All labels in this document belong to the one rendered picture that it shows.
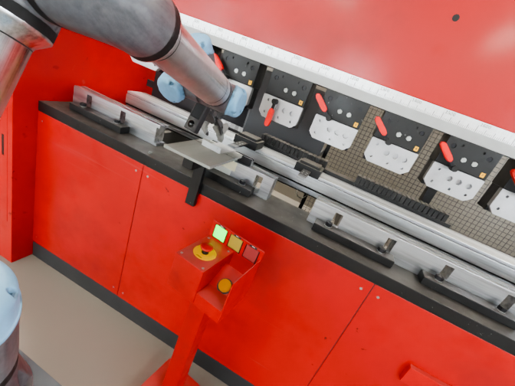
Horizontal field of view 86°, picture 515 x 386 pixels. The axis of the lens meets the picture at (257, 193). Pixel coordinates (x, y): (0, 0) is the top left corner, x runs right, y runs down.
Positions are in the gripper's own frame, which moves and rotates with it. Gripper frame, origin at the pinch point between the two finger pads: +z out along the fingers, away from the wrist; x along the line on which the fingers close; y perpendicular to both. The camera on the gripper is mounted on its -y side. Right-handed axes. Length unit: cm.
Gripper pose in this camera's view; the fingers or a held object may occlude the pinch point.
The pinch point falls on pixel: (212, 137)
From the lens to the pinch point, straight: 104.5
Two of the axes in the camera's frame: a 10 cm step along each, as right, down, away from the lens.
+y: 5.4, -7.2, 4.3
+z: 0.2, 5.3, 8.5
